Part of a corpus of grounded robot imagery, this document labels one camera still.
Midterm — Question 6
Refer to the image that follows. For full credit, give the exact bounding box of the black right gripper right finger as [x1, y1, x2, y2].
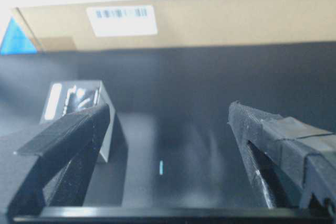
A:
[228, 101, 335, 210]

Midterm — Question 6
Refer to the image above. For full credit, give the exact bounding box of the black box lower black base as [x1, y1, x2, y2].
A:
[39, 79, 116, 163]

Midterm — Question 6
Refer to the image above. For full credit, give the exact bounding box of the blue table cloth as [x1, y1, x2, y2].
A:
[1, 18, 37, 55]

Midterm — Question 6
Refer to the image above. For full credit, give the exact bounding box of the brown cardboard box with label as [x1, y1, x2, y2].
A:
[12, 0, 335, 52]

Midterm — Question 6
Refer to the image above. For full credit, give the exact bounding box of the black base sheet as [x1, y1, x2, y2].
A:
[1, 42, 335, 208]

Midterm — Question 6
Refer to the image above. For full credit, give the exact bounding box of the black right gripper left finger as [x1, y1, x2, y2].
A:
[7, 104, 110, 215]

